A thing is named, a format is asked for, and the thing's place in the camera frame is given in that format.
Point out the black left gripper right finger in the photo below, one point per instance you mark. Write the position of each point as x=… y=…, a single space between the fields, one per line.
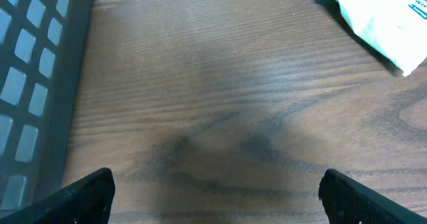
x=348 y=201

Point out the grey plastic shopping basket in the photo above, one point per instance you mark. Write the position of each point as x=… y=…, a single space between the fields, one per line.
x=42 y=47

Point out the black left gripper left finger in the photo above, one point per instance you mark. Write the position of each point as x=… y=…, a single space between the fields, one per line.
x=86 y=201

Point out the mint green wipes pack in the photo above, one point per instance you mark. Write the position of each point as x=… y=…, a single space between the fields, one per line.
x=395 y=28

